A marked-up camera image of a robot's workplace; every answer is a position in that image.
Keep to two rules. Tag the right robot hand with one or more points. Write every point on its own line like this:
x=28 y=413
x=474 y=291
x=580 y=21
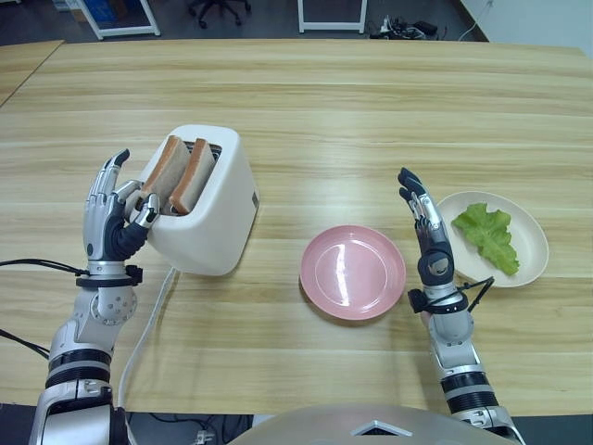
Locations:
x=435 y=259

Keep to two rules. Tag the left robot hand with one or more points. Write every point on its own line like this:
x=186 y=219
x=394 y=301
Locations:
x=99 y=232

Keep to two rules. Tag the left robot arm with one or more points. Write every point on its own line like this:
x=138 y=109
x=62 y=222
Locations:
x=79 y=334

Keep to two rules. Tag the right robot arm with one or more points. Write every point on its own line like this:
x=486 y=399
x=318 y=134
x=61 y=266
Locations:
x=451 y=334

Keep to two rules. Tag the green lettuce leaf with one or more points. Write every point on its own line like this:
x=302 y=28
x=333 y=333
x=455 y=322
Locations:
x=491 y=234

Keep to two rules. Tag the pink plate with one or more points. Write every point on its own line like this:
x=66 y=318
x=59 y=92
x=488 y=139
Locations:
x=352 y=273

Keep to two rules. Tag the bread slice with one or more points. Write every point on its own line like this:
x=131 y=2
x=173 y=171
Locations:
x=192 y=178
x=162 y=174

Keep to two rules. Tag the cream plate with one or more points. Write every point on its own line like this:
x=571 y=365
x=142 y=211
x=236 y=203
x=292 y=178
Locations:
x=528 y=241

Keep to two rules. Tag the cream toaster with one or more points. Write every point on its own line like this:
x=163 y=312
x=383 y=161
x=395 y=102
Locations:
x=222 y=218

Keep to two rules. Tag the robot body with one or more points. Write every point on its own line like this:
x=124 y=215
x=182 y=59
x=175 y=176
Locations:
x=324 y=424

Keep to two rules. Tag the black office chair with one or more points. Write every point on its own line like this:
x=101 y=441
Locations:
x=218 y=9

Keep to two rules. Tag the white frame rack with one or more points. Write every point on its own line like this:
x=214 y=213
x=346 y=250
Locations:
x=129 y=29
x=331 y=27

